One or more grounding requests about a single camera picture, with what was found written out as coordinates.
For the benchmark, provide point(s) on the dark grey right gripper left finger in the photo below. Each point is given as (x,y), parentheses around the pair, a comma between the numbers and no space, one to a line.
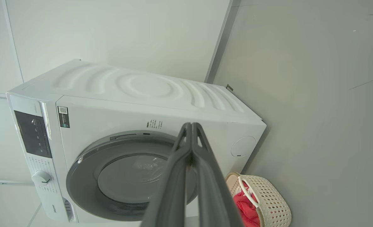
(170,195)

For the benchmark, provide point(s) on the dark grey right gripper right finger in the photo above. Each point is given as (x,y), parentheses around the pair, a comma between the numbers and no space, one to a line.
(211,195)

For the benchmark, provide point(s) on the red garment with white stripe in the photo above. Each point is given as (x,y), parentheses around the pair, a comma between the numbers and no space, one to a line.
(247,209)

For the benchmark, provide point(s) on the grey round glass washer door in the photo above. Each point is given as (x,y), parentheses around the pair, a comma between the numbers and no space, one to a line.
(88,176)

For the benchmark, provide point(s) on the cream perforated laundry basket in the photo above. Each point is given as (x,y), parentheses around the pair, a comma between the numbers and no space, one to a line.
(274,201)

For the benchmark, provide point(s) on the white front-load washing machine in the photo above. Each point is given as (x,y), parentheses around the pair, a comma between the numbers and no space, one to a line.
(126,94)

